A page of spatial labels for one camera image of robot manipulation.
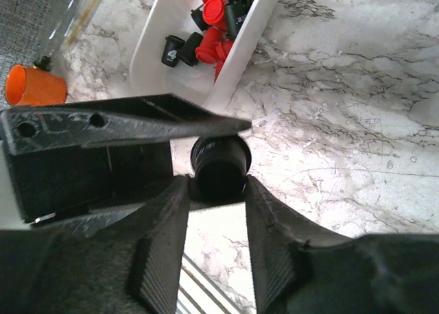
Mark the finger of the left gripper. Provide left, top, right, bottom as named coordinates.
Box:
left=1, top=94, right=252, bottom=155

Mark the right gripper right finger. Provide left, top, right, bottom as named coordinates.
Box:
left=246, top=176, right=438, bottom=313

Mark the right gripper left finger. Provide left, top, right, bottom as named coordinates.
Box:
left=1, top=176, right=190, bottom=313

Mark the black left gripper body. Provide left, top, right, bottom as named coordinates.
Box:
left=1, top=141, right=173, bottom=230

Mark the black coffee capsule number four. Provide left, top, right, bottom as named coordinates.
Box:
left=161, top=35, right=185, bottom=68

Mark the white plastic storage basket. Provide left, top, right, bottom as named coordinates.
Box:
left=130, top=0, right=278, bottom=112

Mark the black coffee capsule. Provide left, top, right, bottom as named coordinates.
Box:
left=224, top=1, right=248, bottom=40

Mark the orange plastic cup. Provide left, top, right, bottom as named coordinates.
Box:
left=5, top=64, right=67, bottom=106

